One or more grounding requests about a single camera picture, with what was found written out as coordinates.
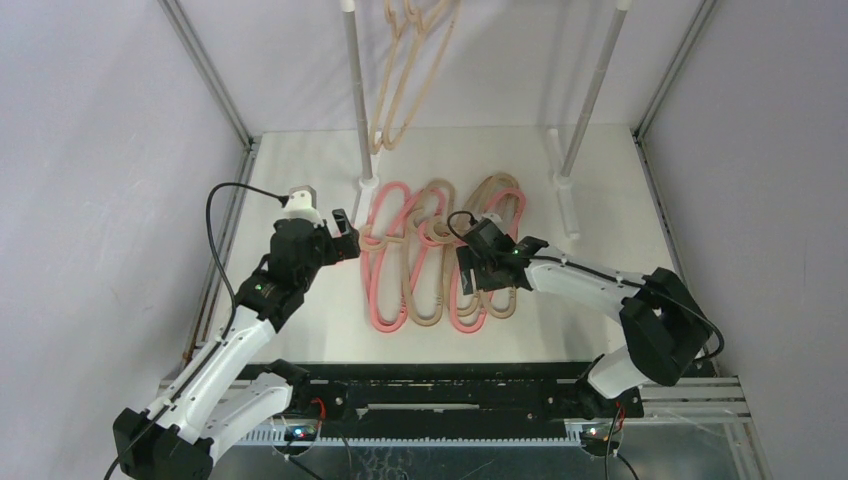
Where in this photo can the right white rack foot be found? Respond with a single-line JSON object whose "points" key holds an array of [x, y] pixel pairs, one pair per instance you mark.
{"points": [[563, 184]]}

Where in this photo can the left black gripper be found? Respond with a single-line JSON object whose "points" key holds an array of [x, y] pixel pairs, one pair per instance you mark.
{"points": [[339, 248]]}

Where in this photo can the left aluminium frame post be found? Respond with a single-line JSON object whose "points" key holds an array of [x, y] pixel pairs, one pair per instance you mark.
{"points": [[205, 66]]}

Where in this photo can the left grey rack pole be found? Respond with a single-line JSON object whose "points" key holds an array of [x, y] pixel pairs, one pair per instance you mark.
{"points": [[348, 9]]}

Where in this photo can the grey rack pole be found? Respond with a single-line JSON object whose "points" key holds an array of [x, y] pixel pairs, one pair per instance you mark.
{"points": [[348, 9], [620, 13]]}

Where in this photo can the aluminium frame post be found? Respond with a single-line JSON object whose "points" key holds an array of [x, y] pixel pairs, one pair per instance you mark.
{"points": [[689, 40], [205, 66]]}

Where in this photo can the circuit board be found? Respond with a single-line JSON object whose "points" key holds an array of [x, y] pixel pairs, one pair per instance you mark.
{"points": [[299, 438], [603, 442]]}

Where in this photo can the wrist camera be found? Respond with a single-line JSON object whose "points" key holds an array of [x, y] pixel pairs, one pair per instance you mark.
{"points": [[496, 219], [301, 204]]}

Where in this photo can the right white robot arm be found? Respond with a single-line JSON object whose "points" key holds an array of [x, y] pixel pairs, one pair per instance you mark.
{"points": [[664, 329]]}

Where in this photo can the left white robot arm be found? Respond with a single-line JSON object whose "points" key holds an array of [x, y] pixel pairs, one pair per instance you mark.
{"points": [[185, 431]]}

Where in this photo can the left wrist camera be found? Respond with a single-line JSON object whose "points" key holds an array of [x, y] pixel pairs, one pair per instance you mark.
{"points": [[301, 204]]}

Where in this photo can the right circuit board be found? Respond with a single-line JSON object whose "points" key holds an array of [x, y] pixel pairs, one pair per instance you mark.
{"points": [[603, 442]]}

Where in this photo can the left circuit board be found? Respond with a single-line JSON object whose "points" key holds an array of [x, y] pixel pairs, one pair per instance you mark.
{"points": [[299, 438]]}

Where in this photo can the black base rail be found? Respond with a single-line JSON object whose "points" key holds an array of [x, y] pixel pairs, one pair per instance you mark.
{"points": [[460, 401]]}

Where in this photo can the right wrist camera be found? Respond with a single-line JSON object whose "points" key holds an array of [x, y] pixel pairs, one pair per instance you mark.
{"points": [[496, 219]]}

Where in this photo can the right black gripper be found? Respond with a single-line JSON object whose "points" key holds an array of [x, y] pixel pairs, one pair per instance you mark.
{"points": [[473, 258]]}

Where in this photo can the right aluminium frame post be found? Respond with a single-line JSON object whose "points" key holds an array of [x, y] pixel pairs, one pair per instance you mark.
{"points": [[689, 40]]}

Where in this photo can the right grey rack pole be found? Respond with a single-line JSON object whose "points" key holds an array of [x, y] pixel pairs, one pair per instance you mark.
{"points": [[620, 13]]}

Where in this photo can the beige hanger middle table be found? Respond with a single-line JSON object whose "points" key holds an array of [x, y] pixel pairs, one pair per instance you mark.
{"points": [[499, 193]]}

